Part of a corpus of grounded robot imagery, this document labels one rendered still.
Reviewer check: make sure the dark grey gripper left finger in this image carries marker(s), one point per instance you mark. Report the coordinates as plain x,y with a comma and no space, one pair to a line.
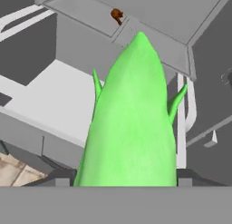
62,177

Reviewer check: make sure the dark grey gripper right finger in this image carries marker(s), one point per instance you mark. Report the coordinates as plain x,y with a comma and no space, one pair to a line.
185,177

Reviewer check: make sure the green corn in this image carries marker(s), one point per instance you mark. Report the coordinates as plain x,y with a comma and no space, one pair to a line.
133,128

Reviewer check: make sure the white fridge drawer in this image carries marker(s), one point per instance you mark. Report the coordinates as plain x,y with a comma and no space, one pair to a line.
54,94

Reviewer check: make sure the grey fridge shelf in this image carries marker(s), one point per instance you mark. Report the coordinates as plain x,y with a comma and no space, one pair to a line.
163,19

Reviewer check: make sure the white drawer rail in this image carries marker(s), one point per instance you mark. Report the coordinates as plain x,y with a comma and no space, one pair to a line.
21,19
181,137

